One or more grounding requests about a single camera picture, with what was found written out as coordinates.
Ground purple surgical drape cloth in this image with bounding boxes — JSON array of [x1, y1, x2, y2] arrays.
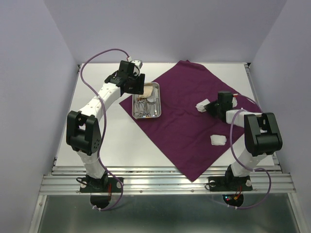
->
[[119, 60, 264, 183]]

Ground clear suture packet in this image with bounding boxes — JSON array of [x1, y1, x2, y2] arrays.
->
[[147, 92, 158, 103]]

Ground bagged beige gloves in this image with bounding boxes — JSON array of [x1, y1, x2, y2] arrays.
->
[[141, 84, 156, 99]]

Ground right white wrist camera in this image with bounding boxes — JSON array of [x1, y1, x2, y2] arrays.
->
[[232, 95, 238, 108]]

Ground long steel forceps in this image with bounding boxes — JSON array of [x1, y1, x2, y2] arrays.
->
[[140, 100, 149, 117]]

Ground stainless steel instrument tray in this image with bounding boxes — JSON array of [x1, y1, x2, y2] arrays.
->
[[132, 82, 162, 119]]

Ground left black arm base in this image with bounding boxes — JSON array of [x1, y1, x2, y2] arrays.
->
[[76, 174, 124, 193]]

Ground thin steel tweezers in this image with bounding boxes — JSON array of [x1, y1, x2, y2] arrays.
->
[[152, 100, 158, 116]]

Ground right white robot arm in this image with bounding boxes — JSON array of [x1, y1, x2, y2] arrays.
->
[[204, 91, 283, 192]]

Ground straight steel scissors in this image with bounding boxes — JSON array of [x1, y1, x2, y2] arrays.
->
[[134, 101, 144, 117]]

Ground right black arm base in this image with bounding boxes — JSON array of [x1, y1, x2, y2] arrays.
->
[[205, 166, 253, 193]]

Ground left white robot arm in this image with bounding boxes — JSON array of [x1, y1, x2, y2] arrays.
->
[[66, 60, 145, 193]]

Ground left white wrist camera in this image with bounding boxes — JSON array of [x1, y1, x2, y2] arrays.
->
[[130, 60, 143, 69]]

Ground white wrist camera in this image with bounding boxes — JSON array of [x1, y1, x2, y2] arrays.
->
[[232, 95, 238, 108], [130, 60, 143, 69]]

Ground white gauze pad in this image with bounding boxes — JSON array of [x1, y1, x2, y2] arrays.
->
[[195, 99, 210, 113], [210, 134, 227, 146]]

